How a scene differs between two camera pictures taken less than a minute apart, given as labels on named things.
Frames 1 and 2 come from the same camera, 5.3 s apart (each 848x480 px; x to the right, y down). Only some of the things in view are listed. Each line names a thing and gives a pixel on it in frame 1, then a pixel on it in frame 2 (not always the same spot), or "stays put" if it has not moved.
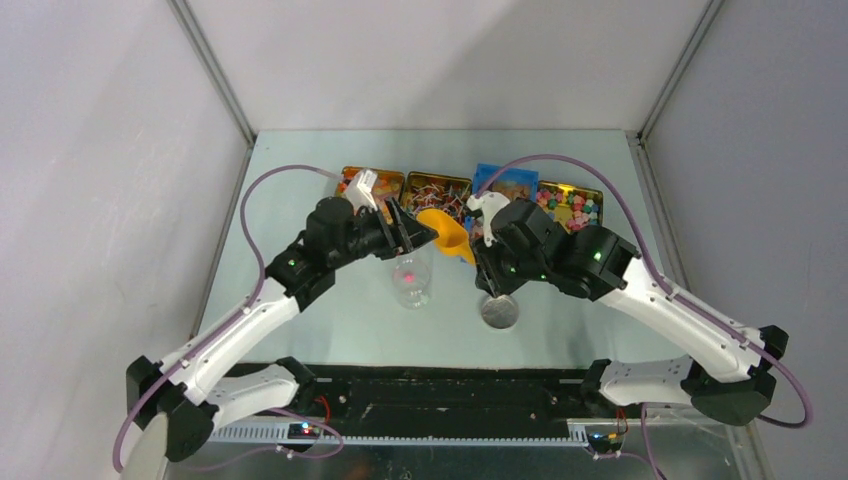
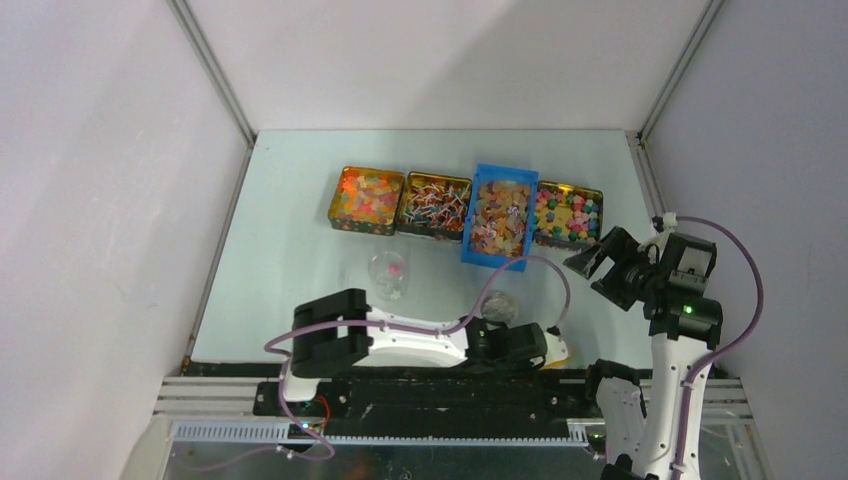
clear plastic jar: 412,275 to 388,273
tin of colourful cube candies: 570,205 stays put
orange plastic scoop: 452,238 to 561,364
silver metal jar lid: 500,312 stays put
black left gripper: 410,234 to 535,362
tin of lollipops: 427,190 stays put
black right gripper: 487,277 to 622,247
